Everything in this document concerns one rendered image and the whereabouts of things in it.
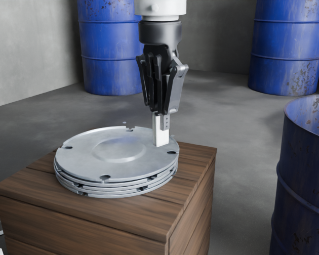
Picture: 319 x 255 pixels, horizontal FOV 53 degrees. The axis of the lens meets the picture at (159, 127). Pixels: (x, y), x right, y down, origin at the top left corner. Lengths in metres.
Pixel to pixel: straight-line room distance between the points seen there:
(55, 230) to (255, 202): 0.82
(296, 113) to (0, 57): 2.15
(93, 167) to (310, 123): 0.61
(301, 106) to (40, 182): 0.69
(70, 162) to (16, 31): 2.06
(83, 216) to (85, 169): 0.11
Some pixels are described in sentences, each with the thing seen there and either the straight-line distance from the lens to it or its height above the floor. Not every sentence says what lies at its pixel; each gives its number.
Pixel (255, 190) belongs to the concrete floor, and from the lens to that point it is 1.38.
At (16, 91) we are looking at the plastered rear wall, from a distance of 2.73.
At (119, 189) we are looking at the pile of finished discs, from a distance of 0.65.
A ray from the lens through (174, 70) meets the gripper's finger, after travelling 0.53.
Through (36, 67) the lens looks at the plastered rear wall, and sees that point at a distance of 2.83.
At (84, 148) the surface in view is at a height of 0.39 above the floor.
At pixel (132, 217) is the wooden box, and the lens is 0.61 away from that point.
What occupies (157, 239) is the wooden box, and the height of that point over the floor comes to 0.34.
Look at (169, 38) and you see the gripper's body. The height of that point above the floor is 0.66.
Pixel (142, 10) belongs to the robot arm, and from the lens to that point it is 0.54.
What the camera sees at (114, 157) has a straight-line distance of 0.73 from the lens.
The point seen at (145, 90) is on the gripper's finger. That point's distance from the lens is 0.62.
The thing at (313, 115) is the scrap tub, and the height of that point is 0.42.
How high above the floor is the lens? 0.72
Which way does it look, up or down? 21 degrees down
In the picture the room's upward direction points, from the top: straight up
